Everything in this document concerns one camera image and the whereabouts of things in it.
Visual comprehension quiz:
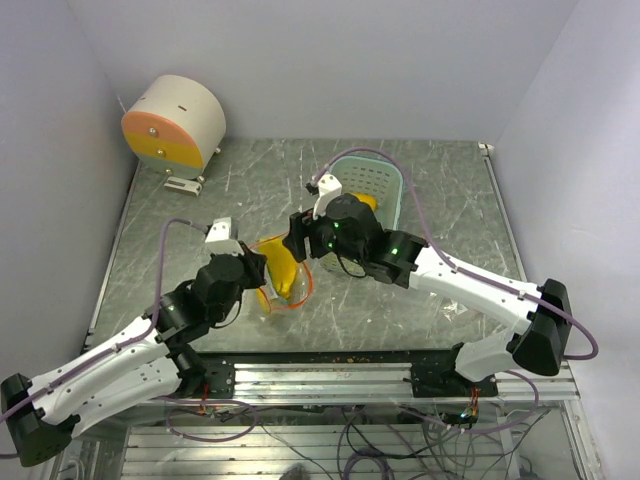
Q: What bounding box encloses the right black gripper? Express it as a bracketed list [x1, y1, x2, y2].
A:
[283, 205, 366, 267]

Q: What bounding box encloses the yellow toy banana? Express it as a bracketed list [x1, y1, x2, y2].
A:
[255, 235, 298, 313]

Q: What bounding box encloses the clear zip bag orange zipper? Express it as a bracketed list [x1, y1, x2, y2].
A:
[251, 234, 314, 315]

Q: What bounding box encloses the light blue plastic basket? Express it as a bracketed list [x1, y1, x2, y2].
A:
[309, 153, 410, 284]

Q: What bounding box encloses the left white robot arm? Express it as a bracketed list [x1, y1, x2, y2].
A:
[1, 248, 266, 467]

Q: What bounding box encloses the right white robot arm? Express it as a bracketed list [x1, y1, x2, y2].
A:
[283, 194, 571, 398]

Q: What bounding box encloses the yellow toy mango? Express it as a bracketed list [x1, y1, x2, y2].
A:
[351, 192, 378, 212]

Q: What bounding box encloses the round cream drawer box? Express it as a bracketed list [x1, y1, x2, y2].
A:
[121, 74, 227, 180]

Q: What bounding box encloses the white corner clip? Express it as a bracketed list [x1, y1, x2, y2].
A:
[478, 142, 495, 156]

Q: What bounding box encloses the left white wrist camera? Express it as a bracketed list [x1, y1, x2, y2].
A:
[205, 217, 242, 256]

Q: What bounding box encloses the small white bracket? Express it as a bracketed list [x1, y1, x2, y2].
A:
[164, 176, 202, 197]

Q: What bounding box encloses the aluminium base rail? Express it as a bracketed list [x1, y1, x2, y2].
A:
[62, 359, 581, 401]

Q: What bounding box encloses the tangle of floor cables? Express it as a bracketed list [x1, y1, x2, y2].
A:
[159, 394, 551, 480]

